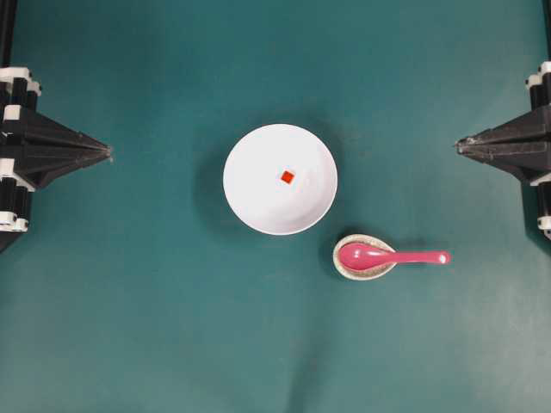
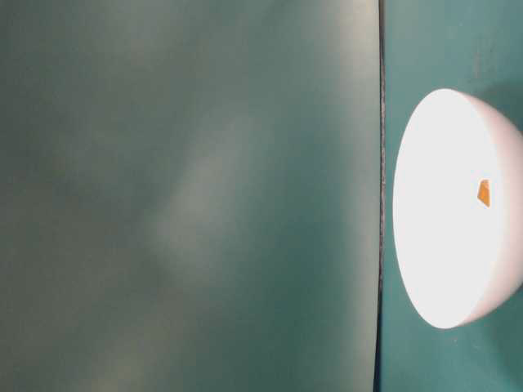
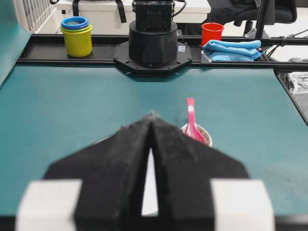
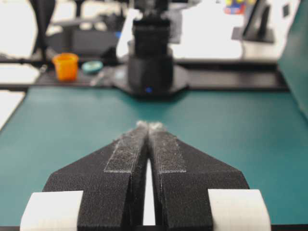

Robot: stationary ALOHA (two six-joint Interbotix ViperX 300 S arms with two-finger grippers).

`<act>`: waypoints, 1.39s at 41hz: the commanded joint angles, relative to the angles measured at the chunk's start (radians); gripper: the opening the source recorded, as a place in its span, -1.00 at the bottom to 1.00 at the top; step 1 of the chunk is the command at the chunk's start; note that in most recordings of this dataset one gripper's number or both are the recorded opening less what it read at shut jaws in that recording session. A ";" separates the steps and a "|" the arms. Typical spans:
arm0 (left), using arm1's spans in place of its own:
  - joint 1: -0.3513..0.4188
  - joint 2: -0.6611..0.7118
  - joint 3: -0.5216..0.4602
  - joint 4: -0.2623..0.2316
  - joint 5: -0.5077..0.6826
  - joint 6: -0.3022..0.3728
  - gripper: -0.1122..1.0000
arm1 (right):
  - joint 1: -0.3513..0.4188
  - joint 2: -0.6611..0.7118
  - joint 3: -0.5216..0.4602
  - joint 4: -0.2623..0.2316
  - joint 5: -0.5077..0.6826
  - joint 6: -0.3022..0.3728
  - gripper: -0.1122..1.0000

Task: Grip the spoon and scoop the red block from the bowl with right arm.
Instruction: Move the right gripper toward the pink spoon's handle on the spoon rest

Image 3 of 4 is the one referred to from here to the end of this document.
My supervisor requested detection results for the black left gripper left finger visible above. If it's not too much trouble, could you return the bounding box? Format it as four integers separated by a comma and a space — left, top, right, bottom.
15, 115, 153, 231

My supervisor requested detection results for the folded blue cloth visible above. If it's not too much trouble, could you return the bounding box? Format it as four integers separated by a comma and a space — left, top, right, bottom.
202, 39, 262, 62

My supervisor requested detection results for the blue plastic cup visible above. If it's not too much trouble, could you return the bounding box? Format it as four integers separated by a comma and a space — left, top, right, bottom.
61, 16, 89, 30

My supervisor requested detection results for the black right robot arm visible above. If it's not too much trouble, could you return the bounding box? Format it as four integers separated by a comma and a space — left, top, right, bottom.
129, 0, 178, 66

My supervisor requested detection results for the white storage box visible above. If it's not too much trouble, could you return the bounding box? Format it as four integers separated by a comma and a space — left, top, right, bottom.
55, 0, 212, 34

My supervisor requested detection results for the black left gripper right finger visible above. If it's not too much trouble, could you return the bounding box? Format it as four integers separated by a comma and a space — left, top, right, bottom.
151, 115, 275, 231

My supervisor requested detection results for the white round bowl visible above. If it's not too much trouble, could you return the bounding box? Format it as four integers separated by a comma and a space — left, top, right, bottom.
92, 136, 159, 217

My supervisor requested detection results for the black aluminium frame rail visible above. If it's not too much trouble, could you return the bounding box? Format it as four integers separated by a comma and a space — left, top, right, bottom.
17, 34, 308, 72

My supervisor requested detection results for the yellow-green plastic cup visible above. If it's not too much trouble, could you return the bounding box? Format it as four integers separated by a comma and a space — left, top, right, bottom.
61, 24, 92, 57

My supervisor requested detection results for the patterned teardrop spoon rest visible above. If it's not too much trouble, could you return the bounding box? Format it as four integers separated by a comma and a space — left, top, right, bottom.
196, 124, 213, 147

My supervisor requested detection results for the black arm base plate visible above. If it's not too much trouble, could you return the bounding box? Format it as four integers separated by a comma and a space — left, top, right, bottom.
114, 41, 192, 74

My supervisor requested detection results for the red plastic cup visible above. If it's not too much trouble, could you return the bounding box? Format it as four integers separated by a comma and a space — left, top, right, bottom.
201, 23, 224, 46

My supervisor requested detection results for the black office chair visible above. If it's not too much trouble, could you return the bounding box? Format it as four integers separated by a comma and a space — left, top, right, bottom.
204, 0, 297, 26

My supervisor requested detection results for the pink plastic spoon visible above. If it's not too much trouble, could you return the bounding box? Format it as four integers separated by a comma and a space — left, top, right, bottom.
185, 98, 206, 144

